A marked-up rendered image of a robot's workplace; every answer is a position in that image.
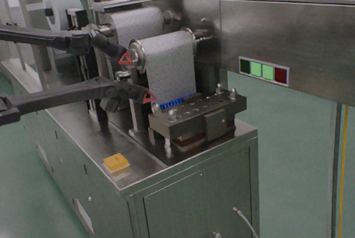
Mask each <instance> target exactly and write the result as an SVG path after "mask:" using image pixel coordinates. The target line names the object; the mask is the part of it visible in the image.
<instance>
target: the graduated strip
mask: <svg viewBox="0 0 355 238"><path fill-rule="evenodd" d="M107 123H108V124H110V125H111V126H112V127H113V128H114V129H116V130H117V131H118V132H119V133H121V134H122V135H124V136H125V137H126V138H127V139H129V140H130V141H132V142H133V143H134V144H135V145H136V146H137V147H138V148H140V149H141V150H143V151H144V152H145V153H146V154H148V155H149V156H150V157H151V158H153V160H155V161H156V162H158V163H159V164H160V165H162V166H163V167H164V168H165V167H167V166H169V165H168V164H167V163H165V162H164V161H163V160H161V159H160V158H159V157H158V156H156V155H155V154H153V153H152V152H151V151H150V150H149V149H147V148H146V147H144V146H143V145H141V143H139V142H138V141H136V140H135V139H134V138H132V136H131V135H129V134H127V133H126V132H125V131H123V130H122V129H120V127H119V126H117V125H115V124H114V123H113V122H111V121H110V122H107Z"/></svg>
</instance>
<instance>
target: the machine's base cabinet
mask: <svg viewBox="0 0 355 238"><path fill-rule="evenodd" d="M9 76H10V81H11V84H12V87H13V89H14V93H15V95H22V94H27V92H25V91H24V89H23V88H22V87H21V86H20V85H19V84H18V83H17V81H16V80H15V79H14V78H13V77H12V76H11V75H10V73H9ZM22 120H23V124H24V129H25V131H26V134H27V137H28V139H29V141H30V143H31V144H32V146H33V147H34V148H35V150H36V152H37V153H38V155H39V157H40V158H41V159H42V161H43V163H44V165H45V166H46V168H47V170H48V171H49V172H50V174H51V176H52V178H53V179H54V181H56V183H57V185H58V187H59V188H60V190H61V192H62V193H63V194H64V196H65V197H66V200H67V201H68V203H69V204H70V206H71V207H72V209H73V210H74V212H75V214H76V216H78V218H79V220H80V221H81V223H82V225H83V227H84V228H85V229H86V231H87V233H88V234H89V236H90V237H91V238H215V235H216V234H217V233H220V234H221V235H222V238H256V237H255V235H254V233H253V232H252V230H251V229H250V227H249V226H248V224H247V222H245V220H244V219H243V218H242V216H239V215H238V214H237V211H238V210H241V211H242V212H243V215H244V217H245V218H247V220H248V221H249V223H250V224H251V226H252V227H253V228H254V230H255V232H256V234H257V236H258V238H260V221H259V166H258V137H255V138H253V139H250V140H248V141H246V142H243V143H242V144H240V145H238V146H235V147H233V148H231V149H228V150H226V151H225V152H223V153H220V154H217V155H215V156H213V157H210V158H209V159H208V160H205V161H202V162H200V163H198V164H195V165H193V166H191V167H190V168H187V169H185V170H183V171H180V172H178V173H176V174H175V175H173V176H170V177H168V178H166V179H163V180H161V181H160V182H157V183H155V184H153V185H151V186H148V187H146V188H145V189H143V190H140V191H138V192H136V193H134V194H131V195H130V196H128V197H125V198H123V199H121V198H120V197H119V196H118V195H117V194H116V193H115V191H114V190H113V189H112V188H111V187H110V185H109V184H107V183H106V181H105V180H104V178H102V177H101V175H100V174H99V173H98V172H97V170H96V169H94V168H93V167H92V165H91V164H90V163H89V162H88V161H87V160H86V159H85V158H84V156H83V155H82V154H81V153H80V152H79V151H78V149H77V148H76V147H75V146H74V145H73V144H72V143H71V142H70V140H69V139H68V138H67V137H65V135H64V134H63V133H62V132H61V130H60V129H58V128H57V126H56V125H55V124H54V123H53V122H52V121H51V119H50V118H49V117H48V116H47V115H46V114H45V113H44V111H43V110H40V111H35V112H33V113H28V114H25V115H22Z"/></svg>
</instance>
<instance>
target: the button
mask: <svg viewBox="0 0 355 238"><path fill-rule="evenodd" d="M104 163H105V165H106V167H107V168H108V169H110V170H111V171H113V170H116V169H119V168H121V167H124V166H125V165H127V164H128V162H127V159H126V158H125V157H123V156H122V155H121V154H120V153H119V154H116V155H113V156H111V157H107V158H106V159H104Z"/></svg>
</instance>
